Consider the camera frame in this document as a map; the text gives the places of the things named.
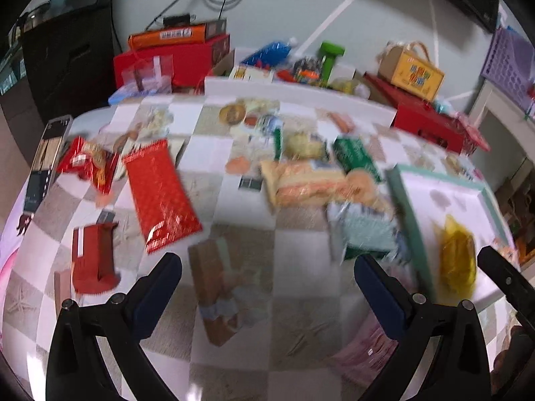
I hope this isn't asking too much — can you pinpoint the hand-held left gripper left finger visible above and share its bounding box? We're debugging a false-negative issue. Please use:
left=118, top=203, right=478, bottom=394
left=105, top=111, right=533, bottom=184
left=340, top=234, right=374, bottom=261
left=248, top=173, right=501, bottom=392
left=45, top=253, right=183, bottom=401

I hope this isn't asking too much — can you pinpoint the red patterned tin box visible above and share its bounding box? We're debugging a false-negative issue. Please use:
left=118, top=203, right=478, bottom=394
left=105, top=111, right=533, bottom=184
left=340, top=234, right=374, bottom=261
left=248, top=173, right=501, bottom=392
left=442, top=114, right=491, bottom=154

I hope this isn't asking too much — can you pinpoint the blue bottle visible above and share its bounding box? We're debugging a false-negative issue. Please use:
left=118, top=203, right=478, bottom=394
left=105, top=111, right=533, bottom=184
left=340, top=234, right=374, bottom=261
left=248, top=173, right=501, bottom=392
left=244, top=38, right=298, bottom=68

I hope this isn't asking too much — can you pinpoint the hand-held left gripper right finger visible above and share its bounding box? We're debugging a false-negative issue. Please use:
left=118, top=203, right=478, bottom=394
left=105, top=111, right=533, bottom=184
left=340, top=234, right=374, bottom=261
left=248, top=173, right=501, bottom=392
left=354, top=254, right=491, bottom=401

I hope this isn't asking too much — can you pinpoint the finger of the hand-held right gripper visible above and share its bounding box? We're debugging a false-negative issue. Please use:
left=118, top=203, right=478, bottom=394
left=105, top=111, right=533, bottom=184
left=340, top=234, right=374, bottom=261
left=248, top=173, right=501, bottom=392
left=477, top=246, right=535, bottom=331

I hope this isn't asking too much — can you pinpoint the orange box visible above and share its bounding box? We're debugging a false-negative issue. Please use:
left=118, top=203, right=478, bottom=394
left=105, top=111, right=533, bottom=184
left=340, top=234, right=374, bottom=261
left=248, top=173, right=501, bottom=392
left=127, top=18, right=227, bottom=49

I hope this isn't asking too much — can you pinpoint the purple plastic basket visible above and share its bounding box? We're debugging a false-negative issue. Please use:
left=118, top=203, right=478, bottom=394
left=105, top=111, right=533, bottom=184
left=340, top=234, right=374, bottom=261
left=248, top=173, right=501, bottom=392
left=480, top=26, right=535, bottom=106

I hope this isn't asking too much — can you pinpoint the brown snack bar packet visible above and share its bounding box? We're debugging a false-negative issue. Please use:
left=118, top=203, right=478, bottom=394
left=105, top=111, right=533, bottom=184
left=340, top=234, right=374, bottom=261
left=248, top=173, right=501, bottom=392
left=187, top=238, right=253, bottom=347

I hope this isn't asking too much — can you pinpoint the black cabinet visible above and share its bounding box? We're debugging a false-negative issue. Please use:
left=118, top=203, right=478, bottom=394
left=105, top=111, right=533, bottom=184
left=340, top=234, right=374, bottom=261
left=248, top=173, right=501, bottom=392
left=20, top=6, right=118, bottom=114

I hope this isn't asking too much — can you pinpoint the white shelf unit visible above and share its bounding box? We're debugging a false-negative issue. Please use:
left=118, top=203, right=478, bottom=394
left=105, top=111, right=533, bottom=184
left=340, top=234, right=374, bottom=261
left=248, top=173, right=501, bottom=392
left=467, top=79, right=535, bottom=201

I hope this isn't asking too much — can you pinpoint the red cookie snack bag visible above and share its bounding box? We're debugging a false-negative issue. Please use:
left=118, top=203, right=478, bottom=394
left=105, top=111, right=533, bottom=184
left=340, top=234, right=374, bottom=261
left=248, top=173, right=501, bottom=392
left=56, top=136, right=120, bottom=196

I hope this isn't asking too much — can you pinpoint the large red snack packet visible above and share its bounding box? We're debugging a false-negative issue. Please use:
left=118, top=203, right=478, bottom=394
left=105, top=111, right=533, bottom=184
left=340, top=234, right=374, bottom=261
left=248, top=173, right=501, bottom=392
left=123, top=139, right=204, bottom=255

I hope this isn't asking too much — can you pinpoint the small red box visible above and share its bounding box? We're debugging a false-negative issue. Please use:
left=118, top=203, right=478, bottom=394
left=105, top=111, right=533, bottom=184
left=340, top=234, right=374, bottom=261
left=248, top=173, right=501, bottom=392
left=70, top=222, right=121, bottom=295

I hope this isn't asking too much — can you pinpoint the yellow green snack packet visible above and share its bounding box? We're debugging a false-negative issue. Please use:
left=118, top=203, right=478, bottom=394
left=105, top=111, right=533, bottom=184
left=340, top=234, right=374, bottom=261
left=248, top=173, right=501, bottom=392
left=283, top=133, right=329, bottom=160

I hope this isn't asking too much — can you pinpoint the teal snack packet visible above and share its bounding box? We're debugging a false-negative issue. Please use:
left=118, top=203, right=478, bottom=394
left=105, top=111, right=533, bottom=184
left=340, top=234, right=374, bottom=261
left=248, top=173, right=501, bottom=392
left=327, top=202, right=403, bottom=262

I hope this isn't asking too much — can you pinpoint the yellow box with handle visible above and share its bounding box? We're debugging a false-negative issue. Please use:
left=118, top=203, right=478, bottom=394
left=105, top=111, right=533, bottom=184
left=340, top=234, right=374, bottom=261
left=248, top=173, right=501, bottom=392
left=377, top=41, right=446, bottom=102

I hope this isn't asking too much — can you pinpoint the teal rimmed white tray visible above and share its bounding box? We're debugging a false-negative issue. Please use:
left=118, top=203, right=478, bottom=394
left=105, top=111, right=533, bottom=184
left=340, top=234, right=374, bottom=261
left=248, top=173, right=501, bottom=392
left=385, top=164, right=514, bottom=303

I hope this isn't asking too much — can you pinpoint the clear plastic container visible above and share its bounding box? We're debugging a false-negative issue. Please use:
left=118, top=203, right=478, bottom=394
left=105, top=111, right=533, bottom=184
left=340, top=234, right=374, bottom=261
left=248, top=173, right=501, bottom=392
left=120, top=55, right=175, bottom=95

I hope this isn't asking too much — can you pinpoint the red gift box with slot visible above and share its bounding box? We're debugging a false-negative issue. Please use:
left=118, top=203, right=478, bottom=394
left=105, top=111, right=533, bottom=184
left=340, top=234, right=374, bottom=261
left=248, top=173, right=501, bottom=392
left=363, top=72, right=466, bottom=154

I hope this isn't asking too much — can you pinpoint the small black device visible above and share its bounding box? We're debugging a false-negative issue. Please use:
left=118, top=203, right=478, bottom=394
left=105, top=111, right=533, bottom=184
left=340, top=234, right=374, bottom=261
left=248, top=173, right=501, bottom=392
left=162, top=14, right=198, bottom=26

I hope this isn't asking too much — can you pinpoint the round cake packet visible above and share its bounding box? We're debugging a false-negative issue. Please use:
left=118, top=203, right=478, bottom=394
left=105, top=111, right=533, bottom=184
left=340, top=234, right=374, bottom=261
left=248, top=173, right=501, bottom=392
left=345, top=169, right=380, bottom=208

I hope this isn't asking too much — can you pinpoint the green box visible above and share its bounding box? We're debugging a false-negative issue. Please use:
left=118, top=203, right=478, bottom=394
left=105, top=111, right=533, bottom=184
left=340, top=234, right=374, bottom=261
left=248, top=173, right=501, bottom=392
left=331, top=136, right=384, bottom=183

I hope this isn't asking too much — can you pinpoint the orange biscuit snack bag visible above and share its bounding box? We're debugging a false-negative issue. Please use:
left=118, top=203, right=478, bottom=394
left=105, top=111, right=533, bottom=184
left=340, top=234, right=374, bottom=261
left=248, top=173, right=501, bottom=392
left=260, top=160, right=351, bottom=208

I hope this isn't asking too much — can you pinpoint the pink purple snack packet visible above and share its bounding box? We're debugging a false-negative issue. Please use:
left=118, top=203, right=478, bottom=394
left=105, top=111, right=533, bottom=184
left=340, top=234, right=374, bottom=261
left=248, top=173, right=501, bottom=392
left=333, top=312, right=400, bottom=386

